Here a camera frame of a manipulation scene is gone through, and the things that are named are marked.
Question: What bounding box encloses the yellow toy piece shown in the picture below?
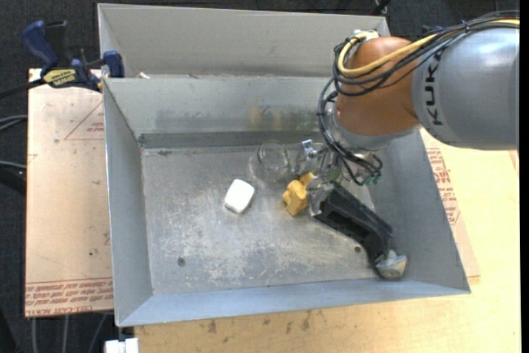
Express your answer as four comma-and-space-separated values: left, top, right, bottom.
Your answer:
282, 172, 317, 217

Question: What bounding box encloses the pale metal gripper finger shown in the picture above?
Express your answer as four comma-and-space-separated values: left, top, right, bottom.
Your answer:
290, 138, 317, 175
307, 179, 334, 218

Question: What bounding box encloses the white sponge block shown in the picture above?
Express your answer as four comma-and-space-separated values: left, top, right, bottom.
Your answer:
223, 178, 256, 215

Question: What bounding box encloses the black tool with grey end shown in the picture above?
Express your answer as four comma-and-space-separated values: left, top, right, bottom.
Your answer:
312, 184, 408, 280

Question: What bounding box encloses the grey metal bin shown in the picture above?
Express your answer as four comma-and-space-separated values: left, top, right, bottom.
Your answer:
97, 2, 471, 328

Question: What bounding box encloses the clear glass jar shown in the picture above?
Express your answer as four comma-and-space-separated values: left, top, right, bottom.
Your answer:
249, 141, 291, 185

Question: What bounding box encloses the brown cardboard board red print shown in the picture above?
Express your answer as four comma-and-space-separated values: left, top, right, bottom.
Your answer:
24, 68, 483, 319

